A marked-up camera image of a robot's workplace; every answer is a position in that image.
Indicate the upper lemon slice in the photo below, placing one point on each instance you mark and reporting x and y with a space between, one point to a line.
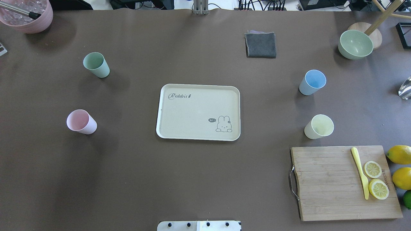
372 169

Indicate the whole lemon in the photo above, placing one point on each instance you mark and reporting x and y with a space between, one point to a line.
402 178
400 154

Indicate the pale yellow plastic cup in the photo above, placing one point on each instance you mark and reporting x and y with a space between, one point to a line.
319 126

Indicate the lower lemon slice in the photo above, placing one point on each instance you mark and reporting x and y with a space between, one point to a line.
378 189

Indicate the black frame object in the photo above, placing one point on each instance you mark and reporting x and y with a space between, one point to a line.
403 29

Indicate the cream rabbit serving tray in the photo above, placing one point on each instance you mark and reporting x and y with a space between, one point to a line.
199 112

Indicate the pink bowl with ice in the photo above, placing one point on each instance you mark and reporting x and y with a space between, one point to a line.
25 24

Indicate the green lime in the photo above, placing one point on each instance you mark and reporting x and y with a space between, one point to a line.
407 199

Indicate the wooden cutting board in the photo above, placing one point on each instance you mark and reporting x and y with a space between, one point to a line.
328 185

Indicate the lemon slice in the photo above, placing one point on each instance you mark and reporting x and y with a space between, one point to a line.
378 189
372 169

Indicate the blue plastic cup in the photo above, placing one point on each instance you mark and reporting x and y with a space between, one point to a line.
312 82

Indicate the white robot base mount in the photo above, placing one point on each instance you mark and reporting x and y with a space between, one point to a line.
212 225

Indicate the silver metal scoop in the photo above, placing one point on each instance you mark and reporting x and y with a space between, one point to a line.
405 89

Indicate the whole lemon upper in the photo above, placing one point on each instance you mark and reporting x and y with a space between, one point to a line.
400 154

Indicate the whole lemon lower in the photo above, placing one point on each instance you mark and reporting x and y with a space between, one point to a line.
402 178

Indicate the metal scoop handle in bowl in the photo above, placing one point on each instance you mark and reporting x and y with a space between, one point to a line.
24 12

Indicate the yellow plastic knife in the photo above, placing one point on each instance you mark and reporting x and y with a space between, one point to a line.
364 179

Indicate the green bowl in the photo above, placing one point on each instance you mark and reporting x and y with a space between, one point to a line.
354 44

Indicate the grey folded cloth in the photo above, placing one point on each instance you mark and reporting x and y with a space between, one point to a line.
260 44

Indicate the green plastic cup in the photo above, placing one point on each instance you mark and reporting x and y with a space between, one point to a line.
96 63

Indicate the pink plastic cup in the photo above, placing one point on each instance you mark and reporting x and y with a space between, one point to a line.
81 122

